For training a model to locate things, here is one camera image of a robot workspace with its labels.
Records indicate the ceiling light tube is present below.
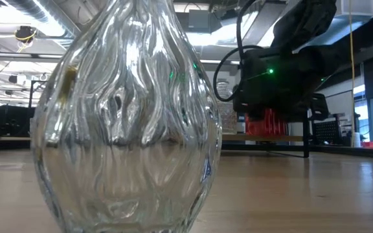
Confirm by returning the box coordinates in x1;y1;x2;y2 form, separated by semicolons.
199;59;242;65

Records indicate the large silver duct hood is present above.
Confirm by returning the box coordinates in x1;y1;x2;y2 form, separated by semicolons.
247;0;373;49

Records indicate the black ceiling cable reel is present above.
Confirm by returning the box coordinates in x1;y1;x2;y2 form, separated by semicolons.
14;25;38;45

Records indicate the grey ceiling box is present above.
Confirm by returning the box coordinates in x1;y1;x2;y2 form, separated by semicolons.
188;8;214;33

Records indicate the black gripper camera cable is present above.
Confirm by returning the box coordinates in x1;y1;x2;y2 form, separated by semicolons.
212;0;255;103

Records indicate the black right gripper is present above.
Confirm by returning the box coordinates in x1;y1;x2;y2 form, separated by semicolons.
233;47;330;123

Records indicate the black background workstation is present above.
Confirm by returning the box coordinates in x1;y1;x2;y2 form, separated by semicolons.
0;80;45;139

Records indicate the red ribbed round glass vase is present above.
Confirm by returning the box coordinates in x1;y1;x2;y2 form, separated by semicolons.
254;107;288;136

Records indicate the silver corrugated ventilation duct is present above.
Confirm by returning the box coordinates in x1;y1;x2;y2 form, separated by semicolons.
3;0;80;38

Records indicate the red cylindrical glass vase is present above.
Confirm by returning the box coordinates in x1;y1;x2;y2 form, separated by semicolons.
244;111;256;135

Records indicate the black perforated chair back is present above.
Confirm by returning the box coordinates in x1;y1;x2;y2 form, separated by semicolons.
312;119;345;146

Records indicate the wooden shelf black metal frame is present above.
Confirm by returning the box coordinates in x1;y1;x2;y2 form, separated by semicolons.
221;108;310;159

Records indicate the clear wavy glass vase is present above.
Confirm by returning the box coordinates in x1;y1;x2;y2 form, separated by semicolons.
30;0;223;233

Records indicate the long ceiling light strip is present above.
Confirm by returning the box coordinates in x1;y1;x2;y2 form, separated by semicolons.
0;52;65;60

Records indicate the clear cylindrical glass vase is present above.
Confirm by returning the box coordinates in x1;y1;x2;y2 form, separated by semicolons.
216;81;233;100

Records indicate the yellow hanging cable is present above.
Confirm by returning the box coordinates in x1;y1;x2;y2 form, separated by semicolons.
348;0;356;148

